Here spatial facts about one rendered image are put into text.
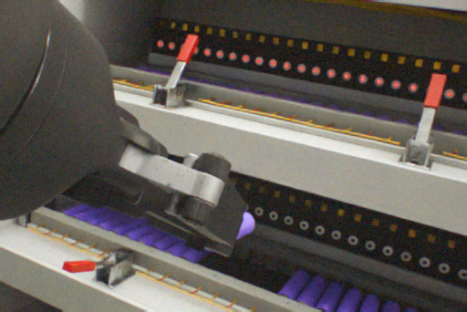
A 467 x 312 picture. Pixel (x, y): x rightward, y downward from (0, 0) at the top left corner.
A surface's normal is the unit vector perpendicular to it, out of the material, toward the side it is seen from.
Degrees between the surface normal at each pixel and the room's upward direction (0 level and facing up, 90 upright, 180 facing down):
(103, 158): 100
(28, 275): 112
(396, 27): 90
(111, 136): 85
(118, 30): 90
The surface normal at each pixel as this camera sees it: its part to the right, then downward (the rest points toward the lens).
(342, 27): -0.35, -0.19
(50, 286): -0.43, 0.18
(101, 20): 0.89, 0.23
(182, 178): 0.17, -0.18
